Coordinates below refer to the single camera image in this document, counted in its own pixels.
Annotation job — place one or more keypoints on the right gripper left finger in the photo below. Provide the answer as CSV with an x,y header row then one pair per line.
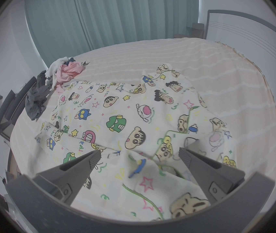
x,y
74,173

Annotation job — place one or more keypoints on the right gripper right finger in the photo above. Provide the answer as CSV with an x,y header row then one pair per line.
x,y
208,176

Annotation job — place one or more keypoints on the white printed pyjama top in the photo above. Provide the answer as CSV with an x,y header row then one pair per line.
x,y
128,110

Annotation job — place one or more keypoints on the pile of clothes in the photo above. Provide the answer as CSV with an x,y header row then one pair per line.
x,y
55,67

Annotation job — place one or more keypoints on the dark grey garment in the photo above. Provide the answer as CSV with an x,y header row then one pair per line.
x,y
35,101

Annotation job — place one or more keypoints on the black garment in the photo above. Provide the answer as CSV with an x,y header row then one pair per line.
x,y
42,78

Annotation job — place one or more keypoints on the pink garment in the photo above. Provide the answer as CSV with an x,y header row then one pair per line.
x,y
69,70

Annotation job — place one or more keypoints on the bed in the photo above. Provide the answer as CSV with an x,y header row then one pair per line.
x,y
201,69

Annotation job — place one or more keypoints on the grey bedside table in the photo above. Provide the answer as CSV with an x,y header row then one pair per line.
x,y
196,29

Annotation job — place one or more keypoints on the blue-green curtain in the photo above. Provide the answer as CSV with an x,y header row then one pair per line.
x,y
52,20
140,11

